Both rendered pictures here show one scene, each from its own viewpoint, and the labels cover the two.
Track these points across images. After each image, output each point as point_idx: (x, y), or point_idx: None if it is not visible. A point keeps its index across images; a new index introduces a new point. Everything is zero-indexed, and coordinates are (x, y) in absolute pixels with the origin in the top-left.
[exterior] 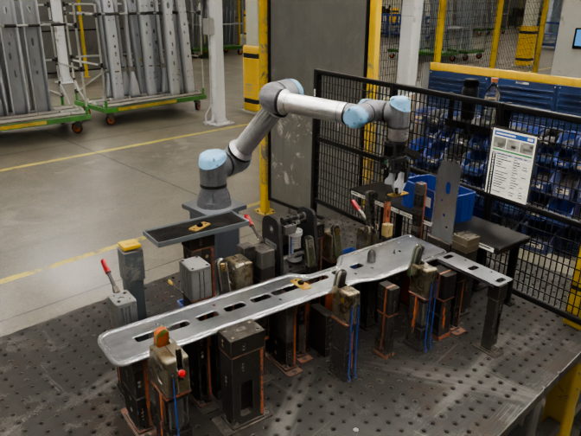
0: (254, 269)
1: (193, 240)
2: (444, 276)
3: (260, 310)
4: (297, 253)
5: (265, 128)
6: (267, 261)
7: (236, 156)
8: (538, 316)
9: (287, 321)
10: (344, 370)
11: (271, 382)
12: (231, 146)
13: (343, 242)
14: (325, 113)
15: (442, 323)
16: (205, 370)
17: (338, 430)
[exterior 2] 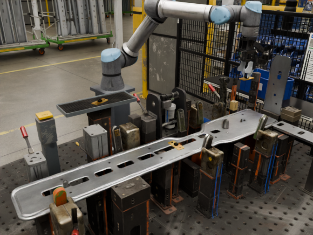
0: (140, 133)
1: (94, 111)
2: (281, 139)
3: (146, 167)
4: (172, 122)
5: (148, 32)
6: (150, 127)
7: (127, 53)
8: None
9: (166, 174)
10: (209, 210)
11: (153, 219)
12: (124, 46)
13: None
14: (195, 14)
15: (275, 172)
16: (102, 215)
17: None
